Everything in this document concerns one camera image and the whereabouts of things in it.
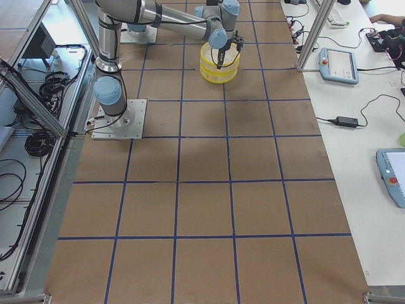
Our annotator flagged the black power brick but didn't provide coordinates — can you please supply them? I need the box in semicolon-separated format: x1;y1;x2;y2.
328;116;359;128

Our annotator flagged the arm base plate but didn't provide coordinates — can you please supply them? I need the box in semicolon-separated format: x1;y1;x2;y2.
91;99;147;140
120;25;158;44

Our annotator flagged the yellow steamer basket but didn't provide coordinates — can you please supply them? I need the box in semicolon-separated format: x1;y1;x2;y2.
199;66;238;84
200;42;240;72

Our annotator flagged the teach pendant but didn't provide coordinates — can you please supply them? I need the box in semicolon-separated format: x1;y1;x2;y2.
318;47;359;85
376;148;404;208

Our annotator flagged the aluminium frame post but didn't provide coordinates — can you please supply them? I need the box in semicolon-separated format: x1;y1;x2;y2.
296;0;335;72

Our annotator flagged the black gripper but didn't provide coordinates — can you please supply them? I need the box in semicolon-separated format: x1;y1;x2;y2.
216;30;244;69

